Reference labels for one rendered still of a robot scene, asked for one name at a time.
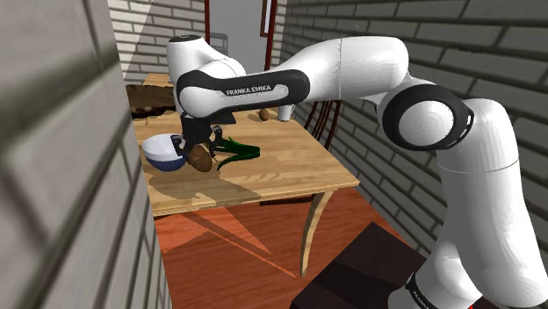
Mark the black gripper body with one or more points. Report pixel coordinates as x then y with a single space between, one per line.
196 130

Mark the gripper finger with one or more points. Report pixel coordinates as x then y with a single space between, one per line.
188 150
215 137

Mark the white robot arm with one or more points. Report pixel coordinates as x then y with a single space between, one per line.
479 179

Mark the large brown potato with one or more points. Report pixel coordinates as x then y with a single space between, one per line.
200 160

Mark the white and blue bowl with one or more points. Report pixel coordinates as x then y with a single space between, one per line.
160 150

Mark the small brown potato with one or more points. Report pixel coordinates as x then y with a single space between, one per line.
263 114

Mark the dark brown mottled slab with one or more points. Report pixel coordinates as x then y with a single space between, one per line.
147 100

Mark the light wooden table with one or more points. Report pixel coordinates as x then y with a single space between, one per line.
282 158

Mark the white cup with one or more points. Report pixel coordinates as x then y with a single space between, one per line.
284 113

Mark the dark red wooden chair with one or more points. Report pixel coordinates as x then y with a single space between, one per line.
325 122

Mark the dark robot stand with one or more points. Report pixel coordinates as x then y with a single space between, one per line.
368 265

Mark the dark red door frame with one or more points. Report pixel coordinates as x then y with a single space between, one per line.
270 38

